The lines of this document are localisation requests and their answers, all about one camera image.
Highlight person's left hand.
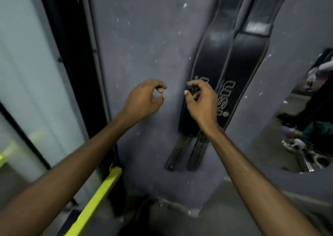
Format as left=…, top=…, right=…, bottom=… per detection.
left=122, top=79, right=168, bottom=122

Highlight person's right hand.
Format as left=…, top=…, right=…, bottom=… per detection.
left=184, top=79, right=219, bottom=134

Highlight black leather weightlifting belt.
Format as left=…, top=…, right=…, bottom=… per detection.
left=164, top=0, right=294, bottom=172

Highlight person's right forearm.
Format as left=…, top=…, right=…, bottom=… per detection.
left=203, top=126, right=324, bottom=236

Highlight person's left forearm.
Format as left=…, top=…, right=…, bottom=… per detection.
left=0, top=112, right=132, bottom=236

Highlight yellow-green metal bar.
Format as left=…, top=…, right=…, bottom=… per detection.
left=64, top=165, right=123, bottom=236

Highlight teal bag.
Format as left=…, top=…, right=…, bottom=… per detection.
left=302, top=121, right=333, bottom=146

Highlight black metal frame post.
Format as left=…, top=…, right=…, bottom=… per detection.
left=36, top=0, right=126, bottom=217

